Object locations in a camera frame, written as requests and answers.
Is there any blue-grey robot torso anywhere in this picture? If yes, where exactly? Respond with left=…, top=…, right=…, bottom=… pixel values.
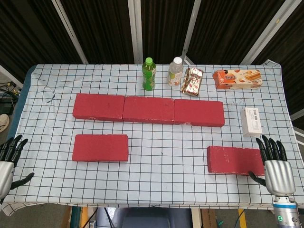
left=96, top=207, right=193, bottom=228

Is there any gold foil snack pack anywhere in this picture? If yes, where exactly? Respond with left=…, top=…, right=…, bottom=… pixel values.
left=180, top=67, right=204, bottom=97

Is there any floor cable bundle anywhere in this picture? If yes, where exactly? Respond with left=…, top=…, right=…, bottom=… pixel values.
left=0, top=81, right=22, bottom=97

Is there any clear bottle with white cap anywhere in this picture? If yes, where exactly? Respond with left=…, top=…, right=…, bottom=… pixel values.
left=167, top=57, right=184, bottom=88

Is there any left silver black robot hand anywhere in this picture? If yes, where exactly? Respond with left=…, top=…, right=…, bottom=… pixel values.
left=0, top=134, right=35, bottom=200

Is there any white metal frame post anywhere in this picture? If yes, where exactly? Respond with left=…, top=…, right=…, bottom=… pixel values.
left=239, top=0, right=296, bottom=65
left=180, top=0, right=202, bottom=65
left=51, top=0, right=89, bottom=65
left=127, top=0, right=143, bottom=65

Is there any orange biscuit box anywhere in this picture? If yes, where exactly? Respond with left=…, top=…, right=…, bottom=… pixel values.
left=212, top=69, right=263, bottom=90

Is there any red brick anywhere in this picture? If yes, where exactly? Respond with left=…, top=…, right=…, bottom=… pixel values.
left=122, top=96, right=175, bottom=125
left=173, top=99, right=226, bottom=128
left=206, top=145, right=266, bottom=176
left=72, top=93, right=126, bottom=122
left=72, top=133, right=129, bottom=163

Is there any small white carton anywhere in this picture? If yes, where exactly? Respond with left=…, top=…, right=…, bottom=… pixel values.
left=240, top=107, right=263, bottom=137

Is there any white metal frame bar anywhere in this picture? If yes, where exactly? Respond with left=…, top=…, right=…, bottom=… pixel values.
left=290, top=111, right=304, bottom=122
left=0, top=64, right=24, bottom=89

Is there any green drink bottle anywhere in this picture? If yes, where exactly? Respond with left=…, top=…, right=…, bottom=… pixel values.
left=142, top=57, right=157, bottom=92

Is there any dark pleated curtain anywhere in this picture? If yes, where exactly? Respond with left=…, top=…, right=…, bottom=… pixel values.
left=0, top=0, right=304, bottom=114

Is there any beige shoe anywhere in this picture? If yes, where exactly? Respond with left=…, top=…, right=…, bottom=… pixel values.
left=0, top=114, right=10, bottom=133

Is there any black box on floor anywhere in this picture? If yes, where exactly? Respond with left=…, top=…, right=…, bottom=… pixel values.
left=0, top=97, right=14, bottom=115

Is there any brown cardboard box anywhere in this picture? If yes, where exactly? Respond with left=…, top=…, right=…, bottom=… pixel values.
left=201, top=209, right=217, bottom=228

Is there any white black checked tablecloth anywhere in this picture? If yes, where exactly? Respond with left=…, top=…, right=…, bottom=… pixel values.
left=0, top=63, right=304, bottom=211

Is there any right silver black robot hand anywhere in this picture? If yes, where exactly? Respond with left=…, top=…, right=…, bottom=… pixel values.
left=248, top=134, right=296, bottom=196

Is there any wooden table leg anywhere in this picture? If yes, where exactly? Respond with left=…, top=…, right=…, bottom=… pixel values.
left=62, top=206, right=72, bottom=228

